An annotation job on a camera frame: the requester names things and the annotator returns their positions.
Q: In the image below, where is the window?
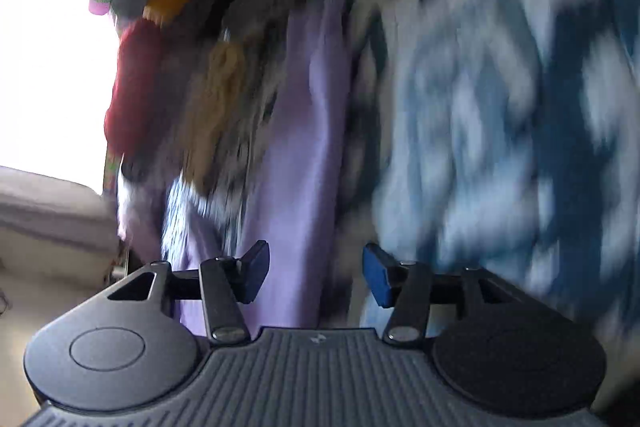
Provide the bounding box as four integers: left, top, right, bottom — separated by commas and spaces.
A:
0, 0, 123, 195

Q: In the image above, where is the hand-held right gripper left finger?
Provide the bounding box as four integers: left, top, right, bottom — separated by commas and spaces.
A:
106, 239, 271, 343

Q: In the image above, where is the red garment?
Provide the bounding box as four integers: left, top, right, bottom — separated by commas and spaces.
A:
102, 18, 166, 155

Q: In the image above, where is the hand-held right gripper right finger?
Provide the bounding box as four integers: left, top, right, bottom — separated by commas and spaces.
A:
362, 243, 526, 343

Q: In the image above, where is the cream yellow garment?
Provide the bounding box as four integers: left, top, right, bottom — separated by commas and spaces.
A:
180, 42, 251, 198

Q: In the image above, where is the purple sweatshirt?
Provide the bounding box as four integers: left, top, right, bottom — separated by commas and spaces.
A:
160, 0, 361, 338

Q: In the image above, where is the blue patterned quilt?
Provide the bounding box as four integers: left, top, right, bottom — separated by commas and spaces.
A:
165, 0, 640, 408

